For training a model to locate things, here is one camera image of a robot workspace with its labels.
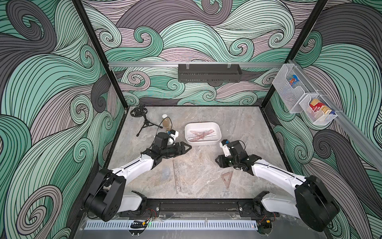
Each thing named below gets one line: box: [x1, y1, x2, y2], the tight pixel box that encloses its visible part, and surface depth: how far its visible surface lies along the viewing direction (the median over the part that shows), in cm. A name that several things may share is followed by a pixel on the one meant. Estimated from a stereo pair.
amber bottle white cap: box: [162, 114, 173, 132], surface depth 109 cm
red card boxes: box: [309, 98, 333, 115], surface depth 67 cm
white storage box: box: [184, 121, 222, 146], surface depth 103 cm
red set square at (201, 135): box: [189, 128, 215, 142], surface depth 106 cm
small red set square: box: [220, 171, 234, 190], surface depth 85 cm
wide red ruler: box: [189, 128, 215, 142], surface depth 103 cm
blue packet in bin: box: [288, 74, 300, 87], surface depth 85 cm
